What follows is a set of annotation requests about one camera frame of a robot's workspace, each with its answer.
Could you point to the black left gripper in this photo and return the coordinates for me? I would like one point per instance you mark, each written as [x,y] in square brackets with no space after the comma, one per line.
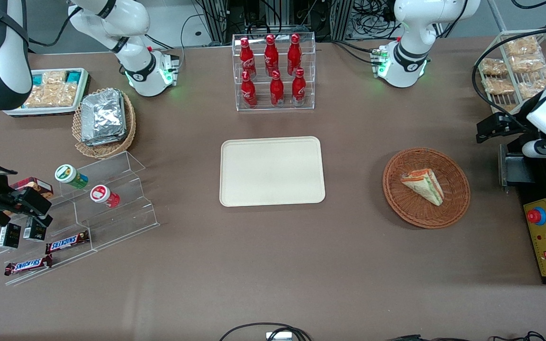
[511,124]

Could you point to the triangular sandwich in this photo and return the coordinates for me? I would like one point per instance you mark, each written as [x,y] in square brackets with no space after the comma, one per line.
[424,185]

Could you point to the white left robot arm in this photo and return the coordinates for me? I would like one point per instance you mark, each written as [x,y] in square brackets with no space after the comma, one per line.
[410,28]

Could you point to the round brown wicker basket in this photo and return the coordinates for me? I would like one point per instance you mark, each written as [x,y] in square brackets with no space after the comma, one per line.
[424,213]

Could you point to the light tan wicker basket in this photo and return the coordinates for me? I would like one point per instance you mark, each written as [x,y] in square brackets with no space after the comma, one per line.
[107,150]

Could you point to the white snack display tray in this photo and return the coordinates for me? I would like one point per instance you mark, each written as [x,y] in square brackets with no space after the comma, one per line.
[45,111]

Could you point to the cream rectangular tray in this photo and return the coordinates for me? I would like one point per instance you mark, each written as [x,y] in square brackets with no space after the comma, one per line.
[272,171]

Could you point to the small black box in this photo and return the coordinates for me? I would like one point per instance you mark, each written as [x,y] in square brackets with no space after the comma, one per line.
[9,236]
[34,230]

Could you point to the Snickers chocolate bar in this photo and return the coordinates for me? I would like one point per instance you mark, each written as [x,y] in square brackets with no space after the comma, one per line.
[27,265]
[67,242]

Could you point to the black block with metal plate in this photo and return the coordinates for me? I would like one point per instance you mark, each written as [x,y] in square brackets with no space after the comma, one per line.
[517,170]

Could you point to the green cup with white lid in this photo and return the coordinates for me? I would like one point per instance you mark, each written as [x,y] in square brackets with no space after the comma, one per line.
[70,175]

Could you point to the red cup with white lid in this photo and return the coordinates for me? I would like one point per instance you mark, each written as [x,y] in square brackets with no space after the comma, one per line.
[103,195]

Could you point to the red emergency stop button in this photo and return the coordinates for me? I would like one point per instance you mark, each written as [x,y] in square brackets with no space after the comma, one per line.
[536,216]

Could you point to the clear acrylic stepped shelf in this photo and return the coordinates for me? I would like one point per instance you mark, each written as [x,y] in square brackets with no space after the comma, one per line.
[116,222]

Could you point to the crispy snack bags pile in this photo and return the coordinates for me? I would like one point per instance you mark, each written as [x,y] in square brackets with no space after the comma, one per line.
[55,94]

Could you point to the silver foil pouch stack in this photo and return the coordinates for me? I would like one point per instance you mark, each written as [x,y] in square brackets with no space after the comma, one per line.
[103,117]

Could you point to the red cola bottle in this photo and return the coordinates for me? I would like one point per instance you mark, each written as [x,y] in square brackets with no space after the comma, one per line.
[248,91]
[294,53]
[277,90]
[298,87]
[271,54]
[248,57]

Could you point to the clear acrylic bottle rack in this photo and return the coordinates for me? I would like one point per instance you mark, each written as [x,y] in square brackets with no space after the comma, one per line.
[274,106]

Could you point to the small white device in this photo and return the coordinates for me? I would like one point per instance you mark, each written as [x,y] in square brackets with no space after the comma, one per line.
[278,336]

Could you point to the black aluminium frame rack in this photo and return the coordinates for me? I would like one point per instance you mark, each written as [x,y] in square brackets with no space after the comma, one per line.
[273,16]

